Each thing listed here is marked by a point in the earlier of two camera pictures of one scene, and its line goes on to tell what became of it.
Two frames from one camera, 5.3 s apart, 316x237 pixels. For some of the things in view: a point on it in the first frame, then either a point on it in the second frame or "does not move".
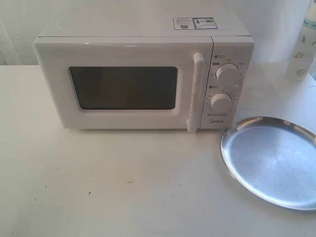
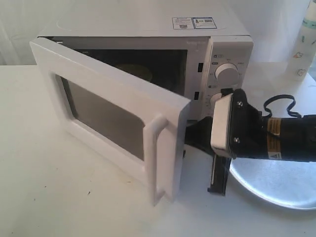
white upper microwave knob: x=228 y=74 does not move
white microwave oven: x=152 y=70 does not move
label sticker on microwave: x=194 y=23 does not move
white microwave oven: x=127 y=82 to x=135 y=127
